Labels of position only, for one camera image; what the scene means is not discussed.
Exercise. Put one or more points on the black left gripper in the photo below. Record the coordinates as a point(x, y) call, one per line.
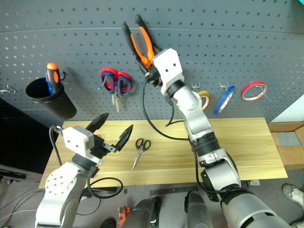
point(101, 147)

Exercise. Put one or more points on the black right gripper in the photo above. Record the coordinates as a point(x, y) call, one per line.
point(154, 77)

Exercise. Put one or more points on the orange and black pliers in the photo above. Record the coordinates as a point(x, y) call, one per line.
point(145, 50)

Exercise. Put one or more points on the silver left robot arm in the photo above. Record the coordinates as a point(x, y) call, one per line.
point(59, 190)

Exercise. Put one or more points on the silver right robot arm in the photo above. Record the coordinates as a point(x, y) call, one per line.
point(213, 152)

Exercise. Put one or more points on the yellow tape roll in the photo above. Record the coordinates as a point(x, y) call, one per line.
point(206, 99)

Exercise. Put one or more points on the grey pegboard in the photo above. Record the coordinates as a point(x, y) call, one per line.
point(71, 35)

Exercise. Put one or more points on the blue tape roll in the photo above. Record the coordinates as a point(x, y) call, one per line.
point(224, 99)

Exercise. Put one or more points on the red tape roll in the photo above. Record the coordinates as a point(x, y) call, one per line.
point(253, 91)

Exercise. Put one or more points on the red and blue scissors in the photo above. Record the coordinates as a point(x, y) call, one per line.
point(116, 82)

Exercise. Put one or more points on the black holder cup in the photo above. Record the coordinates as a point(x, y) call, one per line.
point(54, 102)

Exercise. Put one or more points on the orange blue black screwdriver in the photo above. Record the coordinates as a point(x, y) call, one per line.
point(52, 76)

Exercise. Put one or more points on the orange object on floor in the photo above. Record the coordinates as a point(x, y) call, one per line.
point(123, 213)

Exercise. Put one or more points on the black metal bar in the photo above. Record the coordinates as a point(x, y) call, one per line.
point(173, 190)

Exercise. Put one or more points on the dark rounded shape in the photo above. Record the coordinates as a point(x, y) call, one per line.
point(140, 213)
point(198, 211)

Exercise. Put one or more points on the black shoe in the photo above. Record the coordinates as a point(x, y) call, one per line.
point(108, 223)

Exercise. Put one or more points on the brown cardboard box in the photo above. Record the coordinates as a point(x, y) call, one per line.
point(292, 156)

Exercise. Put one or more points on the grey camouflage shoe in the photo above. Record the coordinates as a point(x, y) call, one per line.
point(294, 193)

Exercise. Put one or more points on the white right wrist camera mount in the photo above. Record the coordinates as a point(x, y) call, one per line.
point(168, 67)

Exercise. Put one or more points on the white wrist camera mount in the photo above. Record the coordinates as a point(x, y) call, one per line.
point(77, 140)
point(168, 67)

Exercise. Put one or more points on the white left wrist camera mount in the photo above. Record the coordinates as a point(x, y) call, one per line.
point(77, 140)

